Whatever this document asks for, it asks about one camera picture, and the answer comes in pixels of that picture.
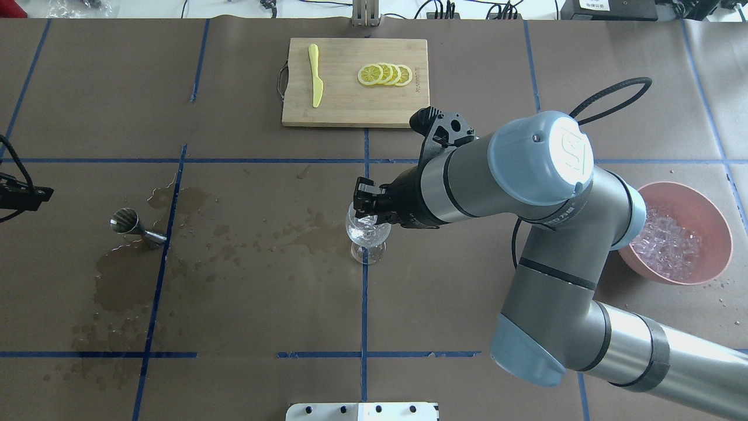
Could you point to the lemon slice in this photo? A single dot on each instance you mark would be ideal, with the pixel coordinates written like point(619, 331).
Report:
point(385, 74)

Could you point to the pink bowl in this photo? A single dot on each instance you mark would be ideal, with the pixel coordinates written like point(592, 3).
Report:
point(696, 212)

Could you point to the clear ice cubes pile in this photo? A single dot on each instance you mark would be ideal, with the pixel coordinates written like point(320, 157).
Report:
point(667, 247)

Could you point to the yellow plastic knife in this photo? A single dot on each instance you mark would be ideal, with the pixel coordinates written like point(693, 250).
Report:
point(316, 81)

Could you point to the clear wine glass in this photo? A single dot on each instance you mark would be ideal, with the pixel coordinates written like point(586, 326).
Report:
point(368, 246)

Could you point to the aluminium frame post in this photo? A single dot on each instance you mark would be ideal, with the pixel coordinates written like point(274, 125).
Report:
point(366, 13)

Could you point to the bamboo cutting board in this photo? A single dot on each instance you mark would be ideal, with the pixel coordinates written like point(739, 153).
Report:
point(345, 102)

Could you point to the black box device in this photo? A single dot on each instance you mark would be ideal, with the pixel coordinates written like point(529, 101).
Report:
point(609, 10)

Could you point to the steel jigger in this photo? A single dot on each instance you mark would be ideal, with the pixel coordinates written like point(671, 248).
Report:
point(127, 222)

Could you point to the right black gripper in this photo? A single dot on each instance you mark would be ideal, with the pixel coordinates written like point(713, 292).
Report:
point(405, 200)

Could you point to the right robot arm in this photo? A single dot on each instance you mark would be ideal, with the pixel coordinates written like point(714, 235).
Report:
point(541, 169)

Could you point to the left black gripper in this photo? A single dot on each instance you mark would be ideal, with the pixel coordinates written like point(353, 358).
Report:
point(16, 195)

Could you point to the white camera pole stand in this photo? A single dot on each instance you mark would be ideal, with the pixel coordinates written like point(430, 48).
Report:
point(364, 411)

